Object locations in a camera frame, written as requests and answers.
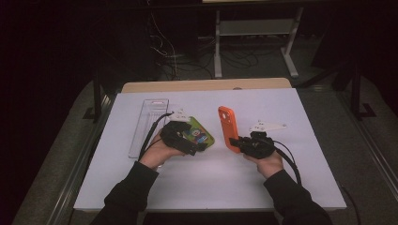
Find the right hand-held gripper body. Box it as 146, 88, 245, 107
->
237, 120, 287, 159

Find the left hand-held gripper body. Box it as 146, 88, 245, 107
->
160, 108, 199, 157

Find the green cartoon phone case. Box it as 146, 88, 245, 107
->
181, 116, 216, 151

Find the orange phone case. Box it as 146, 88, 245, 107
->
217, 105, 242, 155

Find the clear plastic rack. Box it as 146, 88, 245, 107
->
128, 98, 170, 159

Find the person's right hand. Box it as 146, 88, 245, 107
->
243, 150, 284, 180

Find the person's left hand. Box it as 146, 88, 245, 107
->
138, 130, 186, 172

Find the black metal stand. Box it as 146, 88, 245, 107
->
82, 71, 105, 124
349, 60, 378, 122

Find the tangle of floor cables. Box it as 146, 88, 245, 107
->
145, 12, 261, 81

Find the black floor cable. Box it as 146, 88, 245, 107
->
340, 185, 362, 225

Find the white metal desk frame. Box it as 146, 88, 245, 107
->
213, 7, 305, 80

